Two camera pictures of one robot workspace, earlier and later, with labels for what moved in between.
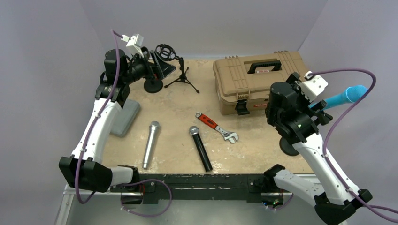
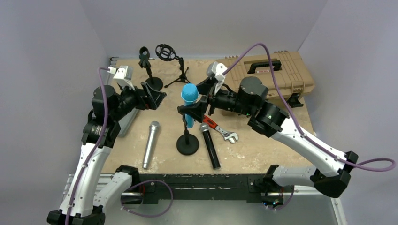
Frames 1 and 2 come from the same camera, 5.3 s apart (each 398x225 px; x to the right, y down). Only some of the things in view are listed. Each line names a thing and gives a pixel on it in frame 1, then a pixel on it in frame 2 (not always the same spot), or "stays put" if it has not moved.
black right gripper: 295,80 → 196,109
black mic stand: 287,146 → 187,144
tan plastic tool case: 241,83 stays put
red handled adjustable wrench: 228,135 stays put
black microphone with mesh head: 194,131 → 204,127
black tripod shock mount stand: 169,54 stays put
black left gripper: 163,68 → 147,98
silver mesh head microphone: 153,131 stays put
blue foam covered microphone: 353,93 → 189,94
